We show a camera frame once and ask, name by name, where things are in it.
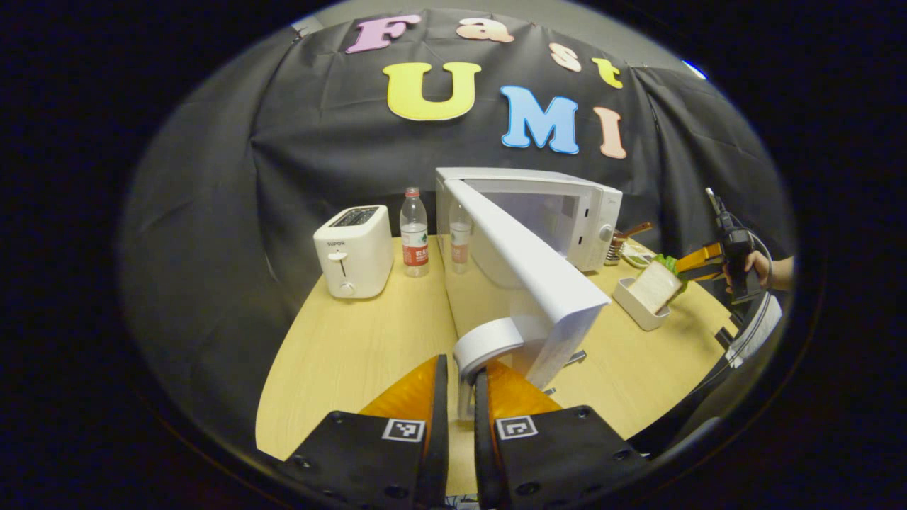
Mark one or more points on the black backdrop cloth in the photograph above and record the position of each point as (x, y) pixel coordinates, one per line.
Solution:
(283, 156)

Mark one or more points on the white toaster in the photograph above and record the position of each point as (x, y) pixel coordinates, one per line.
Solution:
(354, 255)

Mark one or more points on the clear water bottle red label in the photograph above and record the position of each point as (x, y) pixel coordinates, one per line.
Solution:
(414, 241)

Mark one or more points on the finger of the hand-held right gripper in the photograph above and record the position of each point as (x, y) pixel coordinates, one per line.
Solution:
(708, 274)
(701, 258)

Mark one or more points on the brown wooden spoon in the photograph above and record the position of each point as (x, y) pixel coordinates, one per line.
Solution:
(634, 230)

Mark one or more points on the divided plate of beans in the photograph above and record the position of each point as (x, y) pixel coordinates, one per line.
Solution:
(638, 256)

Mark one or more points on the bread sandwich with lettuce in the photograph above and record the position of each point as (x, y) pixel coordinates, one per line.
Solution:
(655, 287)

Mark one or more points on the white microwave oven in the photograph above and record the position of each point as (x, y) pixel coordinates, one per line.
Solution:
(538, 276)

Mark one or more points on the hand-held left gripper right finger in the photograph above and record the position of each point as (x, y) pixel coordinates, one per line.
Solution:
(483, 453)

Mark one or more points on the white rectangular tray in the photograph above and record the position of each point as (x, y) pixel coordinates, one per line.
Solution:
(638, 312)

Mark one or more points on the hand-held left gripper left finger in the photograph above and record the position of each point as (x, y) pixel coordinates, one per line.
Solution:
(439, 439)

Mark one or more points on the small ceiling light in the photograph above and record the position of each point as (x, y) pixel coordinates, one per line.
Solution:
(696, 69)

